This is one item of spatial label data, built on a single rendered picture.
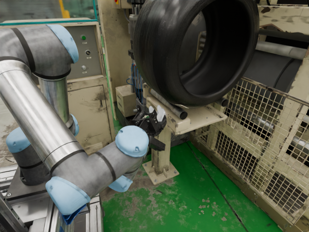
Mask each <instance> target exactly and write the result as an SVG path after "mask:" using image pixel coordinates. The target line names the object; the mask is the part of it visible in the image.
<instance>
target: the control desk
mask: <svg viewBox="0 0 309 232"><path fill-rule="evenodd" d="M47 24H48V25H56V24H57V25H61V26H63V27H64V28H65V29H66V30H67V31H68V32H69V33H70V34H71V36H72V38H73V40H74V42H75V44H76V47H77V50H78V54H79V60H78V61H77V62H76V63H75V64H71V72H70V74H69V75H68V76H67V88H68V102H69V113H70V114H72V115H73V116H74V117H75V118H76V120H77V122H78V125H79V133H78V134H77V135H76V136H75V138H76V139H77V141H78V142H79V143H80V145H81V146H82V147H83V149H84V150H85V152H86V153H87V154H88V156H90V155H92V154H93V153H95V152H97V151H99V150H100V149H102V148H104V147H105V146H107V145H109V144H110V143H112V142H114V141H115V132H114V123H113V117H112V110H111V104H110V98H109V89H108V83H107V77H106V69H105V63H104V57H103V48H102V42H101V36H100V29H99V23H98V22H97V21H94V22H73V23H47ZM40 25H46V23H44V24H24V25H4V26H0V29H4V28H18V27H29V26H40ZM31 78H32V80H33V81H34V82H35V84H36V85H37V87H38V88H39V89H40V84H39V80H38V77H36V76H35V75H34V74H33V73H31Z"/></svg>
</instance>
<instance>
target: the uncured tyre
mask: <svg viewBox="0 0 309 232"><path fill-rule="evenodd" d="M200 11H202V13H203V15H204V18H205V22H206V41H205V45H204V48H203V51H202V53H201V55H200V57H199V58H198V60H197V61H196V63H195V64H194V65H193V66H192V67H191V68H190V69H189V70H188V71H186V72H184V73H183V74H181V75H180V74H179V54H180V49H181V45H182V42H183V39H184V36H185V34H186V32H187V30H188V28H189V26H190V24H191V23H192V21H193V20H194V18H195V17H196V16H197V15H198V14H199V12H200ZM258 35H259V11H258V6H257V3H256V0H146V1H145V3H144V4H143V6H142V8H141V10H140V12H139V15H138V17H137V20H136V23H135V28H134V33H133V55H134V59H135V63H136V66H137V69H138V71H139V73H140V75H141V77H142V78H143V80H144V81H145V82H146V83H147V85H148V86H150V87H151V88H152V89H153V90H154V91H156V92H157V93H158V94H159V95H160V96H162V97H163V98H164V99H165V100H167V101H168V102H169V103H171V104H173V105H175V104H180V105H183V106H185V107H187V108H189V109H194V108H200V107H203V106H206V105H208V104H211V103H213V102H215V101H217V100H219V99H220V98H222V97H223V96H224V95H226V94H227V93H228V92H229V91H230V90H231V89H232V88H233V87H234V86H235V85H236V84H237V83H238V81H239V80H240V79H241V77H242V76H243V75H244V73H245V71H246V69H247V68H248V66H249V64H250V62H251V59H252V57H253V55H254V52H255V49H256V45H257V41H258Z"/></svg>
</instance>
